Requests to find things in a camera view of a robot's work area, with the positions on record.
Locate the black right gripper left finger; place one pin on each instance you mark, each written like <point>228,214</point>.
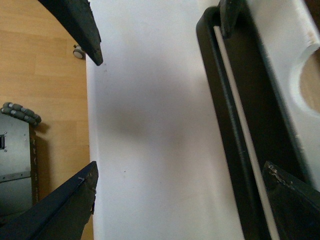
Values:
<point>62,215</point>

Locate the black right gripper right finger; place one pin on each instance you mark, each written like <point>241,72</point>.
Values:
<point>295,205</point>

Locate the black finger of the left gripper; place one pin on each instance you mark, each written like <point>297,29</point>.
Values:
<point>229,11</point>
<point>77,18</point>

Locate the black drawer handle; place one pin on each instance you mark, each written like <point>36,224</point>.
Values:
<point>252,118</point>

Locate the small caster wheel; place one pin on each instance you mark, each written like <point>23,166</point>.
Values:
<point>78,52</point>

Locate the grey omni wheel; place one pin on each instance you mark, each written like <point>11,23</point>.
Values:
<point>19,112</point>

